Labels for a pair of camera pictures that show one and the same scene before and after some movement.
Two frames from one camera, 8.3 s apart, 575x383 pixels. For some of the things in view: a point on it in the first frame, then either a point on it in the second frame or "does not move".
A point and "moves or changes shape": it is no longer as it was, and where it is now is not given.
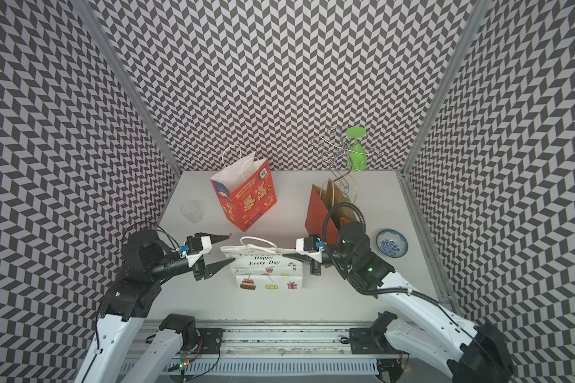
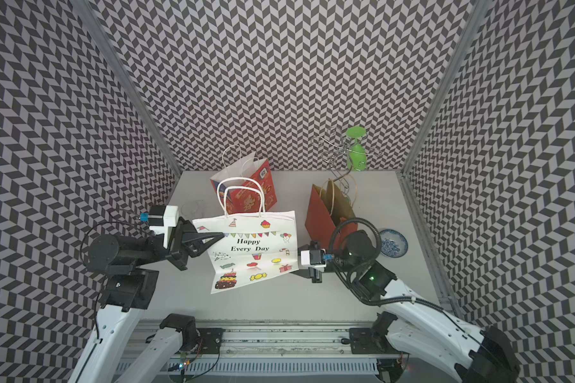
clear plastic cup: [192, 211] does not move
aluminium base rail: [278, 353] does not move
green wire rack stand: [344, 154] does not move
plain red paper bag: [327, 211] does not move
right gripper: [315, 267] → [310, 275]
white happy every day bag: [260, 265] moves or changes shape
